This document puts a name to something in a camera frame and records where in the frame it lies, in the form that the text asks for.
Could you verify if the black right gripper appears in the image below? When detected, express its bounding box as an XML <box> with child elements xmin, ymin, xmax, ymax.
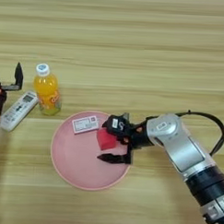
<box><xmin>96</xmin><ymin>111</ymin><xmax>156</xmax><ymax>167</ymax></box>

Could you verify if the red cube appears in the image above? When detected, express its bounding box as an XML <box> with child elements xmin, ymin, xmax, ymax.
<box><xmin>96</xmin><ymin>127</ymin><xmax>119</xmax><ymax>152</ymax></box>

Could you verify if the small white labelled card box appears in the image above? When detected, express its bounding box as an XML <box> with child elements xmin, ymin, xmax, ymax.
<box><xmin>71</xmin><ymin>114</ymin><xmax>100</xmax><ymax>136</ymax></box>

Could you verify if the orange juice bottle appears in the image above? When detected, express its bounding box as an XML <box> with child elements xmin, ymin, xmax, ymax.
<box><xmin>31</xmin><ymin>63</ymin><xmax>65</xmax><ymax>117</ymax></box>

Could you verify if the pink round plate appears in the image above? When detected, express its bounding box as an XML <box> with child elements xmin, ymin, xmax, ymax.
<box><xmin>49</xmin><ymin>109</ymin><xmax>134</xmax><ymax>193</ymax></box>

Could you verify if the white remote control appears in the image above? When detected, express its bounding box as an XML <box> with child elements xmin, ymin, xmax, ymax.
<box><xmin>0</xmin><ymin>89</ymin><xmax>40</xmax><ymax>134</ymax></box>

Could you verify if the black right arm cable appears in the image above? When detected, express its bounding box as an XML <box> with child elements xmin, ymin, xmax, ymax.
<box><xmin>173</xmin><ymin>109</ymin><xmax>224</xmax><ymax>158</ymax></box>

